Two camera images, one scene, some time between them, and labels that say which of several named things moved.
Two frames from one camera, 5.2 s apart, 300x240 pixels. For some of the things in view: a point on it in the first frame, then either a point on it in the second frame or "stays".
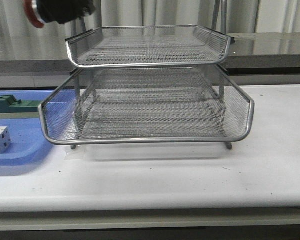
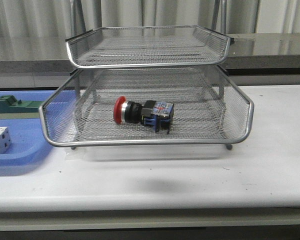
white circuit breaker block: [0, 142] stays
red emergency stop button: [41, 12] to [160, 115]
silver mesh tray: [147, 105] stays
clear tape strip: [80, 153] stays
